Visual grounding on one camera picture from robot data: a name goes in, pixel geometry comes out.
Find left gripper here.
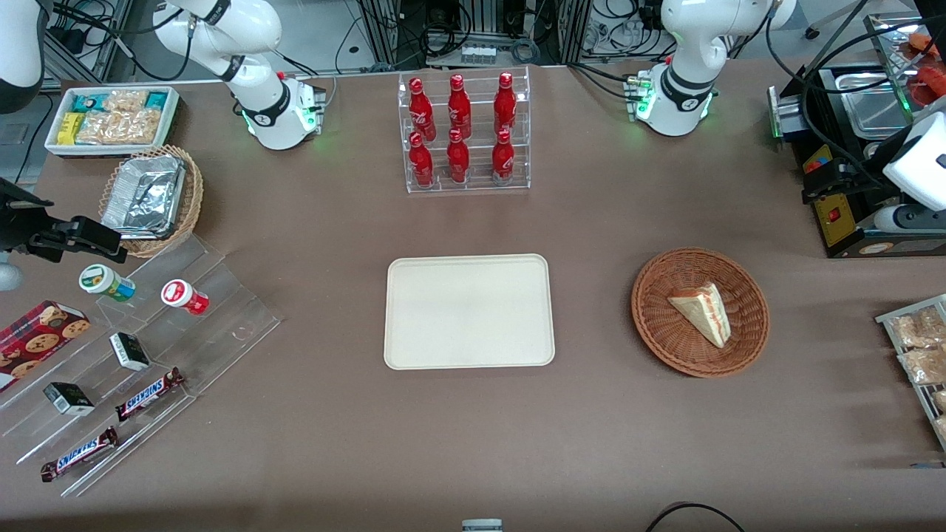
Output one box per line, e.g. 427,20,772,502
802,157,899,205

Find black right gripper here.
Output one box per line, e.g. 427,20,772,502
0,214,129,264

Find triangular sandwich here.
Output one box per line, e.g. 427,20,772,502
667,282,732,349

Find light wicker basket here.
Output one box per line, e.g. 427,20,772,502
98,145,205,259

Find round brown wicker basket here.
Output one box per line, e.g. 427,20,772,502
630,248,771,379

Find beige plastic tray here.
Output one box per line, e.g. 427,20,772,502
384,254,556,370

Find green lid snack cup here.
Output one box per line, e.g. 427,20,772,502
78,264,137,303

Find black food warmer machine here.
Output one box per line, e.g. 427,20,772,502
769,11,946,259

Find aluminium foil container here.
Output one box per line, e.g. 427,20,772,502
101,154,188,240

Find silver box with green light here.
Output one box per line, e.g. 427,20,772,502
767,84,808,146

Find white rectangular snack bin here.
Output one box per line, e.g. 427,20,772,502
44,86,181,159

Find red lid snack cup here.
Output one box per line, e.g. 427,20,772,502
160,279,210,317

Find small black carton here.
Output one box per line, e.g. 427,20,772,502
42,381,96,417
109,332,152,372

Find clear bag of crackers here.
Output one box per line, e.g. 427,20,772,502
76,109,162,146
103,89,150,114

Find red cookie box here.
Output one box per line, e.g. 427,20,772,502
0,299,92,393

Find clear acrylic stepped shelf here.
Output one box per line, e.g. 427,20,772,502
0,234,284,498

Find red sausages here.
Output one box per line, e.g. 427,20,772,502
908,33,946,106

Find Snickers chocolate bar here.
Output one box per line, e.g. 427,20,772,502
114,366,186,423
40,426,120,483

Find clear acrylic bottle rack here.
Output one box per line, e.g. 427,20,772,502
398,66,532,195

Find red cola bottle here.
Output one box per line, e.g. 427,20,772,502
408,132,436,188
447,74,473,140
409,77,438,142
493,72,518,134
446,129,472,185
491,127,517,183

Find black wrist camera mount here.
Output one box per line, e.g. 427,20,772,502
0,179,55,222

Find black cable loop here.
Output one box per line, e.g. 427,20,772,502
644,502,747,532

